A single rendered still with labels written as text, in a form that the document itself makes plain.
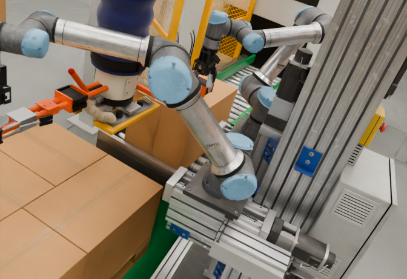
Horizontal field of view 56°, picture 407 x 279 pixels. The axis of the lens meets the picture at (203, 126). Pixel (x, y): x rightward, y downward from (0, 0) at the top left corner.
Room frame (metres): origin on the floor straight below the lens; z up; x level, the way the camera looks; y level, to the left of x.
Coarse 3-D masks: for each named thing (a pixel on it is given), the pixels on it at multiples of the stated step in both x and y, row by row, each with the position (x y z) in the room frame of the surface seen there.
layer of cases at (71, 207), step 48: (0, 144) 1.60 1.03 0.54; (48, 144) 1.71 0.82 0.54; (0, 192) 1.27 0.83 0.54; (48, 192) 1.36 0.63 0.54; (96, 192) 1.45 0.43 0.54; (144, 192) 1.56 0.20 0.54; (0, 240) 1.03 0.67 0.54; (48, 240) 1.10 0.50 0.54; (96, 240) 1.17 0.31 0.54; (144, 240) 1.58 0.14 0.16
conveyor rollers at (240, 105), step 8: (240, 72) 3.67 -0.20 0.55; (248, 72) 3.73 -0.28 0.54; (224, 80) 3.34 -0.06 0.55; (232, 80) 3.40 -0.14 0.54; (240, 96) 3.09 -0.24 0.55; (240, 104) 2.97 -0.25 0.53; (248, 104) 3.04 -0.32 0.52; (232, 112) 2.80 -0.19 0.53; (240, 112) 2.80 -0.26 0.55; (232, 120) 2.62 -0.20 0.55; (120, 136) 2.00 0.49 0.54; (200, 160) 2.00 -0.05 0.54; (208, 160) 2.01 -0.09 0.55; (192, 168) 1.91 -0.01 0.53
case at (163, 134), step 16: (208, 96) 2.08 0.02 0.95; (224, 96) 2.14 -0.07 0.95; (160, 112) 1.83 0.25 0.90; (176, 112) 1.79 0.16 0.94; (224, 112) 2.20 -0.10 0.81; (128, 128) 1.89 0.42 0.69; (144, 128) 1.85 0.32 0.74; (160, 128) 1.82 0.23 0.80; (176, 128) 1.78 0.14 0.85; (144, 144) 1.85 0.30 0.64; (160, 144) 1.81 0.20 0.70; (176, 144) 1.78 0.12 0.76; (192, 144) 1.84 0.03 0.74; (160, 160) 1.80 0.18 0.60; (176, 160) 1.77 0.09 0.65; (192, 160) 1.91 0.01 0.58
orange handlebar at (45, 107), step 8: (88, 88) 1.30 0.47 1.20; (104, 88) 1.33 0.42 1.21; (136, 88) 1.44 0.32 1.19; (144, 88) 1.43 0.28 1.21; (88, 96) 1.25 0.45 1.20; (152, 96) 1.41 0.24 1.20; (40, 104) 1.09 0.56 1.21; (48, 104) 1.10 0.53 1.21; (56, 104) 1.12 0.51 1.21; (64, 104) 1.14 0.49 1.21; (40, 112) 1.05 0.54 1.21; (48, 112) 1.07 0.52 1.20; (56, 112) 1.11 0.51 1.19; (16, 128) 0.96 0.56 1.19
